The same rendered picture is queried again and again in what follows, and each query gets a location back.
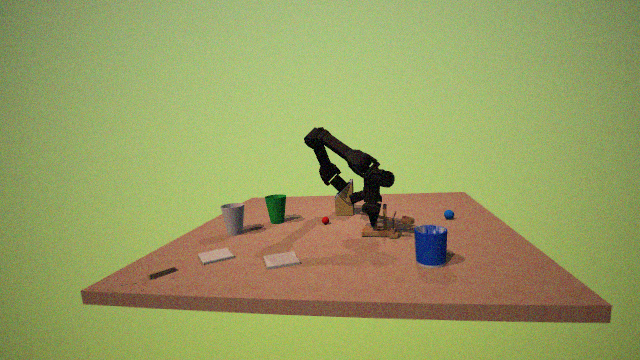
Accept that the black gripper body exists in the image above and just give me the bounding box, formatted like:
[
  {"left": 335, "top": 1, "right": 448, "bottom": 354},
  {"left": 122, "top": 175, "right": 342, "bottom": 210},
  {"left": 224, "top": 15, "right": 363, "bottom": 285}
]
[{"left": 362, "top": 185, "right": 382, "bottom": 212}]

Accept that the green cup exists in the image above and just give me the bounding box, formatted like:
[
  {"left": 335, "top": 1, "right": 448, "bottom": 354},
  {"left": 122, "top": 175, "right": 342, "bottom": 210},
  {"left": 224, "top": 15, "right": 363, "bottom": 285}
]
[{"left": 265, "top": 194, "right": 286, "bottom": 224}]

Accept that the grey flat square tile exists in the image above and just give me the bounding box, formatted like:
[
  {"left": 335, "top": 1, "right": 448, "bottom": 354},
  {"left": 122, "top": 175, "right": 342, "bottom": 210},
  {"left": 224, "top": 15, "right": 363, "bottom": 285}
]
[
  {"left": 263, "top": 251, "right": 300, "bottom": 270},
  {"left": 198, "top": 248, "right": 234, "bottom": 265}
]

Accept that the dark grey cup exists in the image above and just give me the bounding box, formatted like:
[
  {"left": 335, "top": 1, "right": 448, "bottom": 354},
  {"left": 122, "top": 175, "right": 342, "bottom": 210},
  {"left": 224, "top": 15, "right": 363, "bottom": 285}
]
[{"left": 220, "top": 203, "right": 244, "bottom": 236}]

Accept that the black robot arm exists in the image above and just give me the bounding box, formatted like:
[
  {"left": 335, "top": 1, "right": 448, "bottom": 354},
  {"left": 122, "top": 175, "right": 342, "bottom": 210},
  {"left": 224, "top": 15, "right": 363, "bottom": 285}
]
[{"left": 304, "top": 127, "right": 395, "bottom": 204}]

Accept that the dark blue cup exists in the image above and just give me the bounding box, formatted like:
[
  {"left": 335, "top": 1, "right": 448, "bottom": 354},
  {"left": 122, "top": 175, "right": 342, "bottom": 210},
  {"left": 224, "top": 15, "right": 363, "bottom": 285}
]
[{"left": 415, "top": 225, "right": 447, "bottom": 268}]

